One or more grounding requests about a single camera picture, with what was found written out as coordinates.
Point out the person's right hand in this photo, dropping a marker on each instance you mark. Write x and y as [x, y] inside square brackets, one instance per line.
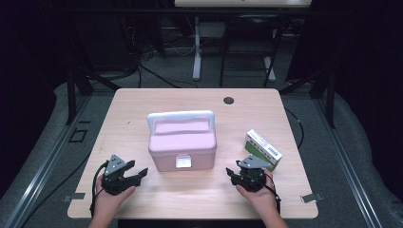
[264, 199]

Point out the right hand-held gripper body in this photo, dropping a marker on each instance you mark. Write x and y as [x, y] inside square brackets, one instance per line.
[252, 177]

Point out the grey tape strip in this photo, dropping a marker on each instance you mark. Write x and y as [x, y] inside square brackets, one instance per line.
[312, 198]
[74, 196]

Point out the person's left hand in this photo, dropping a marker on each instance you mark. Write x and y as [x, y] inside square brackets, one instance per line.
[106, 204]

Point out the pink plastic storage box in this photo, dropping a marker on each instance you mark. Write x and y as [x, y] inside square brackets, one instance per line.
[182, 142]

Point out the black chair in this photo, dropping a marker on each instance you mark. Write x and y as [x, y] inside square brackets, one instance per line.
[253, 28]

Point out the black metal stand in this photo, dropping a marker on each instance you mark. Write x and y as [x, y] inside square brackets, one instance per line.
[71, 98]
[330, 101]

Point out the aluminium floor rail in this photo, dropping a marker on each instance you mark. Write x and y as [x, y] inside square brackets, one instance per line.
[44, 167]
[345, 158]

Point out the white desk top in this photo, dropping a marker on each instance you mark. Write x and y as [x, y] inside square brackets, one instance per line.
[240, 3]

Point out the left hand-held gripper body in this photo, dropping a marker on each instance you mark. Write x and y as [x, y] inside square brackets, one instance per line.
[114, 166]

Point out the white and green carton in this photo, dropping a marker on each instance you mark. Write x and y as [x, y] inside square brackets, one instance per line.
[263, 146]

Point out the white desk leg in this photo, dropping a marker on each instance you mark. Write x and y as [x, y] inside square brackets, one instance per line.
[269, 71]
[197, 60]

